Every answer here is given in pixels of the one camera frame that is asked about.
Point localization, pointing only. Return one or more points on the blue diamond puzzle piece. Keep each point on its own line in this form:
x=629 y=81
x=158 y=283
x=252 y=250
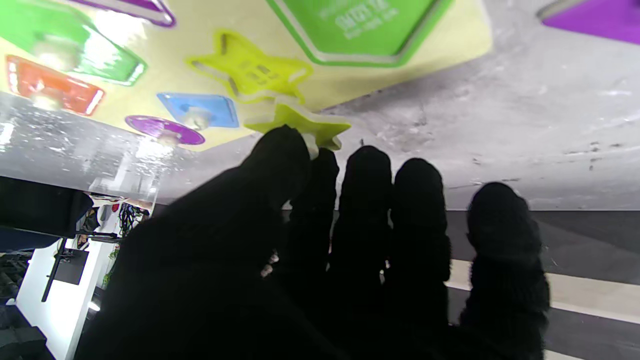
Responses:
x=220 y=107

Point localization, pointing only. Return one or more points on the yellow star puzzle piece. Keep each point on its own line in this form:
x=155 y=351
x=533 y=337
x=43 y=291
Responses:
x=320 y=127

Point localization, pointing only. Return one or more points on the purple circle puzzle piece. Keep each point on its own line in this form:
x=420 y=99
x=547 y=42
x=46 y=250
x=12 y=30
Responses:
x=150 y=126

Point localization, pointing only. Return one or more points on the orange rectangle puzzle piece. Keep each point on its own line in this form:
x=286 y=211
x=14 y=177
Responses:
x=70 y=87

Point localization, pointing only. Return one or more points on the wooden shape puzzle board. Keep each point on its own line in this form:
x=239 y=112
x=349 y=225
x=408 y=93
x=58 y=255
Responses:
x=165 y=60

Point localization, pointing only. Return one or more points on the purple triangle puzzle piece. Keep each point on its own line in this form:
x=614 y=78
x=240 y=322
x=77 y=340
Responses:
x=595 y=20

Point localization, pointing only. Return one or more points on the green hexagon puzzle piece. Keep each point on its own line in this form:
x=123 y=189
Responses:
x=100 y=57

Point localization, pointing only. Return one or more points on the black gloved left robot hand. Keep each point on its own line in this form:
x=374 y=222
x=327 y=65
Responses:
x=225 y=280

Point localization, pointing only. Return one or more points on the light wooden shelf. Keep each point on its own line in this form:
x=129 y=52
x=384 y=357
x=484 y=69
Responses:
x=590 y=295

